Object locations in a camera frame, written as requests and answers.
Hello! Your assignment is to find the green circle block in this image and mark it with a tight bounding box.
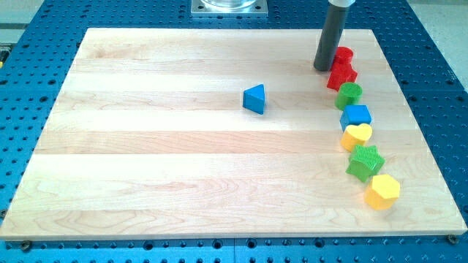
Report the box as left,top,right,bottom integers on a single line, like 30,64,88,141
335,82,363,110

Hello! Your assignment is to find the red circle block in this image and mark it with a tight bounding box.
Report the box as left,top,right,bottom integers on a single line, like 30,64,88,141
333,46,354,64

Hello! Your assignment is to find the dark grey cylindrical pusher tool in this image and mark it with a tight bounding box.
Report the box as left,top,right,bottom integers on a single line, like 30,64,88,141
314,0,355,72

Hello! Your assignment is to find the blue perforated metal table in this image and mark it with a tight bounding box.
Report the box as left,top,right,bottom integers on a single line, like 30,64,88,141
1,1,467,262

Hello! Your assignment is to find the green star block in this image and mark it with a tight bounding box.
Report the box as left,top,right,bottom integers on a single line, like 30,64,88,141
346,145,385,183

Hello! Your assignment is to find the blue triangle block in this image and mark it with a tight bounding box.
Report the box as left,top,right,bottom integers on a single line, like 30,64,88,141
242,84,265,115

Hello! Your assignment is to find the yellow heart block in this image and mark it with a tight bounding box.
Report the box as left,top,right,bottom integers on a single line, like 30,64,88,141
340,123,373,152

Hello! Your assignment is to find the red star block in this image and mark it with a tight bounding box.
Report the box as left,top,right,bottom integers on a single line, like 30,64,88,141
327,64,358,91

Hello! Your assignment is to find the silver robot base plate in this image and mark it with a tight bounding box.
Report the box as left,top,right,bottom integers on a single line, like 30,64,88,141
190,0,268,17

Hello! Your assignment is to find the light wooden board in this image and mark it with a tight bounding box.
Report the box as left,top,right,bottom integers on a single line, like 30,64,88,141
1,28,467,240

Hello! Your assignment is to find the yellow hexagon block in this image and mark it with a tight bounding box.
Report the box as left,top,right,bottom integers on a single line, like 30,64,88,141
364,174,401,210

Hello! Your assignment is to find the blue square block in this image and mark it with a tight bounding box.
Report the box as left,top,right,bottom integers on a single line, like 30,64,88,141
339,104,372,131

